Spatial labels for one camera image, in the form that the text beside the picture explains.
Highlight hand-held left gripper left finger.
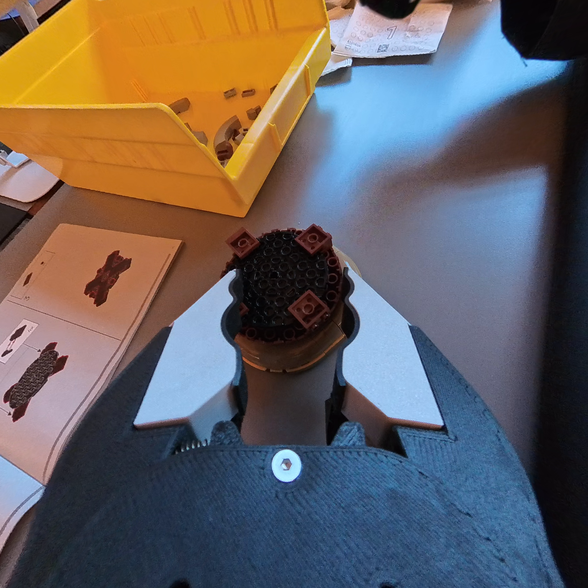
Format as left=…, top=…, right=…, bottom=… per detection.
left=133, top=270, right=250, bottom=441

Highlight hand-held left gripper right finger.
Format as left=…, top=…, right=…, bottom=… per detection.
left=325, top=262, right=445, bottom=448

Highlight round toy brick model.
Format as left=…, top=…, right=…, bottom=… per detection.
left=220, top=224, right=360, bottom=374

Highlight yellow plastic bin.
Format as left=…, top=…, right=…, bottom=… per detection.
left=0, top=0, right=332, bottom=218

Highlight person's right forearm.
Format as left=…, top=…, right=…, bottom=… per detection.
left=501, top=0, right=588, bottom=61

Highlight open instruction booklet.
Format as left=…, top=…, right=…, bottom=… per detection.
left=0, top=224, right=184, bottom=547

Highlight black dotted mat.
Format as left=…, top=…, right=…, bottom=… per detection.
left=533, top=60, right=588, bottom=588

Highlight scattered loose toy bricks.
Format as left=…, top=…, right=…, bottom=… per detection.
left=168, top=85, right=278, bottom=167

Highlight white stand base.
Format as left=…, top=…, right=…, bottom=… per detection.
left=0, top=158, right=62, bottom=204

